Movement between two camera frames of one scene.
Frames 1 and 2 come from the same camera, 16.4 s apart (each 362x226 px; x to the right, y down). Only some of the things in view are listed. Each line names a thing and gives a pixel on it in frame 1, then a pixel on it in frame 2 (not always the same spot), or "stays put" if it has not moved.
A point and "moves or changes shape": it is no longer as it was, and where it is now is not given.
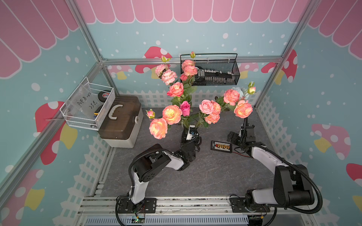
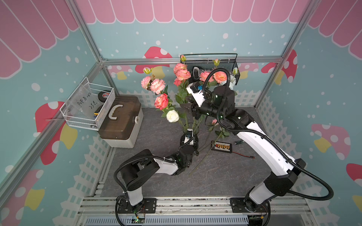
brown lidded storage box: (121, 125) stays put
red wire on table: (239, 154) stays put
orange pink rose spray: (230, 100) moves or changes shape
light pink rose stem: (206, 108) moves or changes shape
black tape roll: (102, 96) stays put
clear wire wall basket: (87, 105) stays put
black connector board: (220, 146) stays put
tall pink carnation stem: (167, 74) to (183, 74)
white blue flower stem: (251, 89) to (233, 78)
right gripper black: (230, 134) to (195, 109)
